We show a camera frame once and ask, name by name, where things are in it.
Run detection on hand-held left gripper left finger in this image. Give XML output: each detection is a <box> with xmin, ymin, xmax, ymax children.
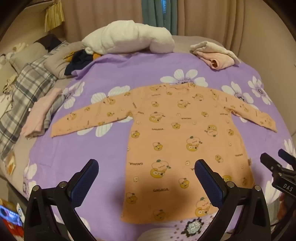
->
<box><xmin>24</xmin><ymin>159</ymin><xmax>100</xmax><ymax>241</ymax></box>

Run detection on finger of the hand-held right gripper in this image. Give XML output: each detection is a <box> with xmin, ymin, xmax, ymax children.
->
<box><xmin>278</xmin><ymin>149</ymin><xmax>296</xmax><ymax>166</ymax></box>
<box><xmin>260</xmin><ymin>152</ymin><xmax>296</xmax><ymax>184</ymax></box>

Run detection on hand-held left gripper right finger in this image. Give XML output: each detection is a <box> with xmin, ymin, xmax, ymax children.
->
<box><xmin>194</xmin><ymin>159</ymin><xmax>271</xmax><ymax>241</ymax></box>

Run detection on orange printed long-sleeve shirt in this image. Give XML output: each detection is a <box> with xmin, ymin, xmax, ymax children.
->
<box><xmin>50</xmin><ymin>83</ymin><xmax>277</xmax><ymax>225</ymax></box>

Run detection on navy clothes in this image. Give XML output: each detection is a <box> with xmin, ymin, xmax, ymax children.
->
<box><xmin>64</xmin><ymin>50</ymin><xmax>95</xmax><ymax>76</ymax></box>

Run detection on grey bed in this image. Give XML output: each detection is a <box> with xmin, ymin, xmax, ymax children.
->
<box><xmin>0</xmin><ymin>35</ymin><xmax>232</xmax><ymax>193</ymax></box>

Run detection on grey garment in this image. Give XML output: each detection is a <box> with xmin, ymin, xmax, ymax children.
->
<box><xmin>44</xmin><ymin>94</ymin><xmax>66</xmax><ymax>129</ymax></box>

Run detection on small device with screen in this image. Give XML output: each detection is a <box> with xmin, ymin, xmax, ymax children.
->
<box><xmin>0</xmin><ymin>204</ymin><xmax>25</xmax><ymax>229</ymax></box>

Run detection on light pink garment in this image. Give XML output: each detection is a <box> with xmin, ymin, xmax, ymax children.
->
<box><xmin>21</xmin><ymin>88</ymin><xmax>63</xmax><ymax>138</ymax></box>

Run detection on folded pink garment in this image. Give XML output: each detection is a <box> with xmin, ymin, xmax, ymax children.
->
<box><xmin>196</xmin><ymin>51</ymin><xmax>235</xmax><ymax>70</ymax></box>

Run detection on grey plaid pillow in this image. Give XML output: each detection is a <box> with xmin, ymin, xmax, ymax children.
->
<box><xmin>0</xmin><ymin>40</ymin><xmax>70</xmax><ymax>161</ymax></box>

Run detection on plain grey pillow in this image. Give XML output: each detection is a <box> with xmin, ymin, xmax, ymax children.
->
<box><xmin>44</xmin><ymin>42</ymin><xmax>86</xmax><ymax>79</ymax></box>

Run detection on purple floral bed sheet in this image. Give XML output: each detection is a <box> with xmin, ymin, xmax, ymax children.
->
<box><xmin>22</xmin><ymin>50</ymin><xmax>296</xmax><ymax>241</ymax></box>

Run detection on folded cream garment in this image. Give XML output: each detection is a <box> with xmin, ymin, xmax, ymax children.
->
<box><xmin>190</xmin><ymin>40</ymin><xmax>241</xmax><ymax>65</ymax></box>

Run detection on beige pillow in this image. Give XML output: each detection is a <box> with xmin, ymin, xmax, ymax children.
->
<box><xmin>9</xmin><ymin>43</ymin><xmax>50</xmax><ymax>75</ymax></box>

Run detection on dark brown pillow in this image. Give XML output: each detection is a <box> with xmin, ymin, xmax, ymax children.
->
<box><xmin>35</xmin><ymin>34</ymin><xmax>63</xmax><ymax>52</ymax></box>

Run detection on white fluffy blanket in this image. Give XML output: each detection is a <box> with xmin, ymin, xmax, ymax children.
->
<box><xmin>81</xmin><ymin>20</ymin><xmax>175</xmax><ymax>56</ymax></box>

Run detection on beige curtain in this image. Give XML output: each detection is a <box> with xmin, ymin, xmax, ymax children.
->
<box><xmin>63</xmin><ymin>0</ymin><xmax>287</xmax><ymax>61</ymax></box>

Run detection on teal curtain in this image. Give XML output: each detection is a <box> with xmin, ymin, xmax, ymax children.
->
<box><xmin>142</xmin><ymin>0</ymin><xmax>183</xmax><ymax>35</ymax></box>

